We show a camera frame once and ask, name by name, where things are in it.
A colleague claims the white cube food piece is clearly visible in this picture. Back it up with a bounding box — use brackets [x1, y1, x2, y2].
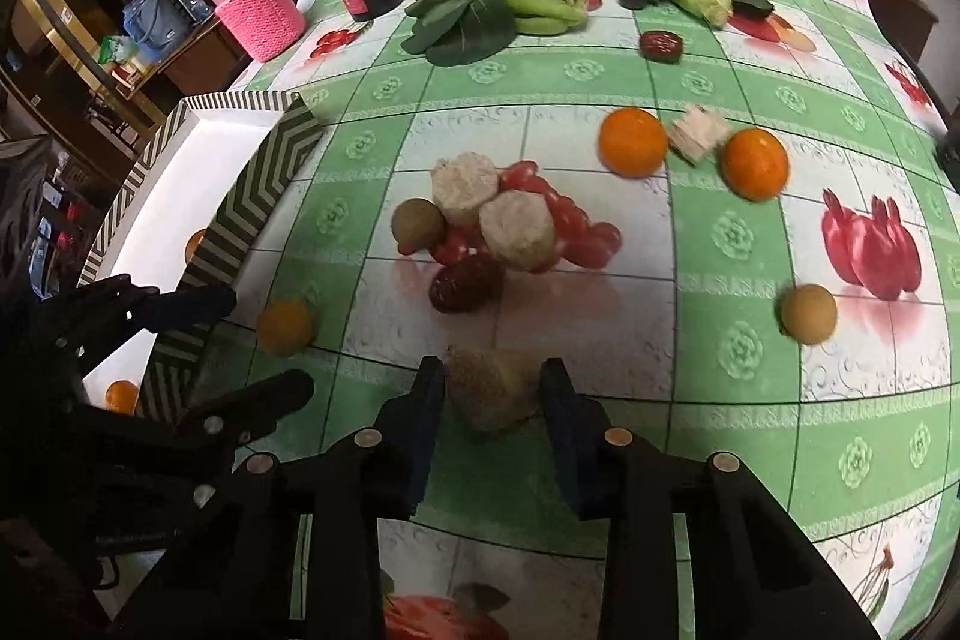
[667, 104, 727, 165]

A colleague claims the striped cardboard tray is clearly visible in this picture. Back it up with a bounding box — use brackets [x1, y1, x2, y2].
[79, 91, 325, 420]

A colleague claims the tan longan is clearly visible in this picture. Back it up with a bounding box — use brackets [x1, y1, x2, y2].
[778, 284, 837, 345]

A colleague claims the beige wedge food piece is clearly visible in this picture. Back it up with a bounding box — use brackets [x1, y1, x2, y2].
[444, 346, 547, 437]

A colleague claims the brown kiwi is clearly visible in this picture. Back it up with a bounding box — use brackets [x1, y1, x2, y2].
[391, 197, 449, 253]

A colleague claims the green bok choy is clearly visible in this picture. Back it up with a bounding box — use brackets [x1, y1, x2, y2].
[403, 0, 590, 66]

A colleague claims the wooden side cabinet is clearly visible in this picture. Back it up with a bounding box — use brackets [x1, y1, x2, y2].
[112, 14, 252, 101]

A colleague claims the blue bag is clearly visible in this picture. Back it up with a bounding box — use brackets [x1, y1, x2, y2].
[122, 0, 192, 64]

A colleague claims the green checked fruit-print tablecloth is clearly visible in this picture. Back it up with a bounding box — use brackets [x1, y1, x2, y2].
[97, 0, 957, 640]

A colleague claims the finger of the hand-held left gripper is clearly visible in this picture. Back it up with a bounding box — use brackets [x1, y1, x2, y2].
[67, 368, 317, 537]
[37, 274, 239, 372]

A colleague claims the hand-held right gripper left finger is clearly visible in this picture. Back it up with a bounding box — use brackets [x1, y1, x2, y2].
[112, 355, 449, 640]

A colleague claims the red date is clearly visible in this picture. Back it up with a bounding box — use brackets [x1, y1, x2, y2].
[427, 254, 505, 315]
[638, 30, 683, 64]

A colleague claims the green white packet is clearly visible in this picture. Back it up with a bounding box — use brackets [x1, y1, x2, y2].
[97, 35, 136, 67]

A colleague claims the beige cylinder food piece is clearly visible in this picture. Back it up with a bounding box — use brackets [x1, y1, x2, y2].
[431, 152, 500, 227]
[478, 190, 560, 272]

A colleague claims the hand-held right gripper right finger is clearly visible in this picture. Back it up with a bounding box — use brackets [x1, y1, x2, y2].
[540, 357, 882, 640]

